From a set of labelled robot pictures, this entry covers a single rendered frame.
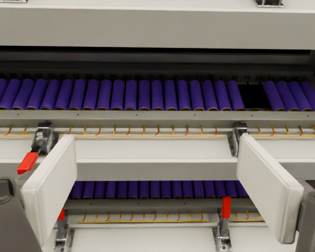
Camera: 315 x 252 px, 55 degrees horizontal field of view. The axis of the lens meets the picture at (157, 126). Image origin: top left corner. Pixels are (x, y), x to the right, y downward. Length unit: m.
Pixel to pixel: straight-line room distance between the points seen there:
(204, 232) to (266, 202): 0.40
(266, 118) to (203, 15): 0.19
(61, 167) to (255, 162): 0.11
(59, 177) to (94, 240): 0.39
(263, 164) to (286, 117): 0.31
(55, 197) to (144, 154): 0.26
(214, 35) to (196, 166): 0.17
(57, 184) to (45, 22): 0.22
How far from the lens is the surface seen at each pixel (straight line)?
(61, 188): 0.17
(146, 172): 0.42
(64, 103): 0.47
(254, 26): 0.36
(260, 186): 0.17
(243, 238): 0.58
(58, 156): 0.17
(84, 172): 0.43
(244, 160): 0.19
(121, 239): 0.55
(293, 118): 0.47
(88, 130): 0.44
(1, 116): 0.47
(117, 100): 0.46
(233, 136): 0.43
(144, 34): 0.34
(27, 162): 0.38
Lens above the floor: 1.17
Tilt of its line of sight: 29 degrees down
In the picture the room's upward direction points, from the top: 1 degrees clockwise
